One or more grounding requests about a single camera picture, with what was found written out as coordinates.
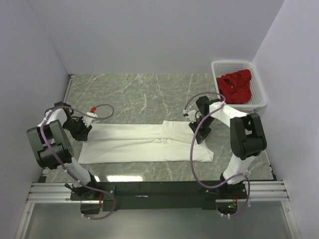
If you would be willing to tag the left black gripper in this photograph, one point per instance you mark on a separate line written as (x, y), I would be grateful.
(82, 135)

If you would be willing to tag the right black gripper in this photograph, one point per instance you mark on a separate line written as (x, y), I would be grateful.
(201, 135)

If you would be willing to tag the white t shirt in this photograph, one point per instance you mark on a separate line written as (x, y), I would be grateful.
(119, 143)

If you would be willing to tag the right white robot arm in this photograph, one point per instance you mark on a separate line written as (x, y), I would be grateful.
(247, 137)

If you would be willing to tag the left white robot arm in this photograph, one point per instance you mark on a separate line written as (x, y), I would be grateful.
(52, 148)

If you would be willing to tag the red t shirt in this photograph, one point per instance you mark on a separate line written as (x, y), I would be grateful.
(235, 87)

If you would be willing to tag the white plastic basket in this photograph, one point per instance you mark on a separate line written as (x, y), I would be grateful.
(223, 67)

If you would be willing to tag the black base beam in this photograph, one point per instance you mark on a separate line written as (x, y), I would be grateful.
(113, 196)

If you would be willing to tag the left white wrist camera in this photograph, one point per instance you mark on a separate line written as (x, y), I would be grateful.
(90, 117)

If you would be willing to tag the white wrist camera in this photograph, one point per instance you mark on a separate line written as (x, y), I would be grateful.
(191, 115)
(90, 117)

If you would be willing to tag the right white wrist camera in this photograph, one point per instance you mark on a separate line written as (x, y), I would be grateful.
(191, 115)

